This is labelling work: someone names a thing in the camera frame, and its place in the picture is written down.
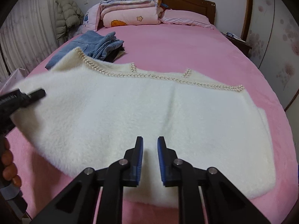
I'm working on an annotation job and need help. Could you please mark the folded blue jeans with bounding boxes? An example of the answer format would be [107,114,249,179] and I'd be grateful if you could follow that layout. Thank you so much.
[45,30,125,70]

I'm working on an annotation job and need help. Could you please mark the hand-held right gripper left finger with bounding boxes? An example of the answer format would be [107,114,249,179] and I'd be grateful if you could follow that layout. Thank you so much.
[30,136,144,224]

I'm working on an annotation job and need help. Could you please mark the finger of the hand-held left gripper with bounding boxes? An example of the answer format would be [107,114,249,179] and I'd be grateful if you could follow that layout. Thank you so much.
[27,88,46,101]

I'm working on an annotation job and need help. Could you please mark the floral sliding wardrobe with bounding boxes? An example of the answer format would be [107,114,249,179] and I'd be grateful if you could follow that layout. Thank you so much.
[241,0,299,112]

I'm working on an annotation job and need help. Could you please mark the white patterned curtain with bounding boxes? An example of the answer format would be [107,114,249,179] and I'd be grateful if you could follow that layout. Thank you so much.
[0,0,61,80]

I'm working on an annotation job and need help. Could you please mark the wooden nightstand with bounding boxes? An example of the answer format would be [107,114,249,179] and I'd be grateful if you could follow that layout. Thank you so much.
[221,31,253,57]

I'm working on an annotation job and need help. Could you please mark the white fuzzy cardigan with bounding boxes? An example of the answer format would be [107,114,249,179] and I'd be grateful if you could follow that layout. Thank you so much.
[10,47,277,209]

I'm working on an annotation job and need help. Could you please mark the pink pillow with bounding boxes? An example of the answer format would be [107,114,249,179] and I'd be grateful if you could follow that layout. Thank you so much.
[161,9,215,30]

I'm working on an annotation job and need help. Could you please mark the beige puffer jacket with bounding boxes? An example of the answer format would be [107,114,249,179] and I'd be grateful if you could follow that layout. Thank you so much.
[55,0,84,41]

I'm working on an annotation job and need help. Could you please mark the pink bed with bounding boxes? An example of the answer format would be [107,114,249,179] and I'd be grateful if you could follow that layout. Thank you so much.
[5,23,294,224]

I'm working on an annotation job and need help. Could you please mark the small pink printed cushion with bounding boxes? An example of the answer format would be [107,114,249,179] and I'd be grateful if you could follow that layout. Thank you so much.
[83,5,101,32]

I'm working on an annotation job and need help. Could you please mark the papers on nightstand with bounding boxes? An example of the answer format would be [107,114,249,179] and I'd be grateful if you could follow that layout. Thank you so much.
[223,31,246,43]

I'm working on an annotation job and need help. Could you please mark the folded floral pink quilt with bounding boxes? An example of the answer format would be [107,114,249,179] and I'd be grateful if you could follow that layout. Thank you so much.
[99,0,163,28]

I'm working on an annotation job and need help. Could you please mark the white shopping bag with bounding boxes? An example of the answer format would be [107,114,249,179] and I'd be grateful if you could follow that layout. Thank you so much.
[0,68,29,91]

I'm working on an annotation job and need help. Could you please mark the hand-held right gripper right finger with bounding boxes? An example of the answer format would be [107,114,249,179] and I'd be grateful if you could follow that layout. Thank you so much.
[157,136,272,224]

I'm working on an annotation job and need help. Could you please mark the person's left hand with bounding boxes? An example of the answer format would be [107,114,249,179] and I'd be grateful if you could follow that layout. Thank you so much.
[1,138,22,187]

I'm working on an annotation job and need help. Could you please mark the wooden headboard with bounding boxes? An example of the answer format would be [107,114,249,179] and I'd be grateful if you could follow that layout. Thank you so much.
[159,0,216,25]

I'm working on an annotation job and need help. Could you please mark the folded dark clothes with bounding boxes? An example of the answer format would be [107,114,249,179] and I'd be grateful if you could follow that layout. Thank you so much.
[106,47,127,63]

